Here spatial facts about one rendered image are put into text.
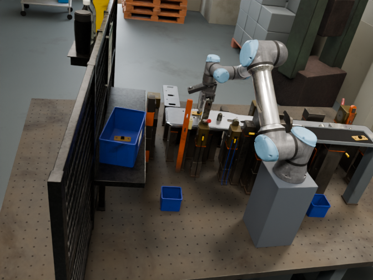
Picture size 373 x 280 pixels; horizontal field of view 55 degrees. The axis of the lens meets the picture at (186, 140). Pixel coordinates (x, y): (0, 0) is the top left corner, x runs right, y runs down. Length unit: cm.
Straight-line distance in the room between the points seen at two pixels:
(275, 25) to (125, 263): 444
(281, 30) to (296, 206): 410
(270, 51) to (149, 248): 105
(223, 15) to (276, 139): 652
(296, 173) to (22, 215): 131
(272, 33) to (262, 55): 396
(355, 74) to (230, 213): 370
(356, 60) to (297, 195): 384
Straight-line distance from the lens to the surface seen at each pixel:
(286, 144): 156
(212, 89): 214
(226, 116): 227
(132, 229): 186
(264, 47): 164
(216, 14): 789
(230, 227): 196
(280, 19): 556
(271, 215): 176
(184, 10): 750
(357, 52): 542
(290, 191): 169
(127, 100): 221
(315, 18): 452
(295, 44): 462
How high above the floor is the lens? 209
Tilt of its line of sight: 34 degrees down
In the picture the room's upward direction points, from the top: 10 degrees clockwise
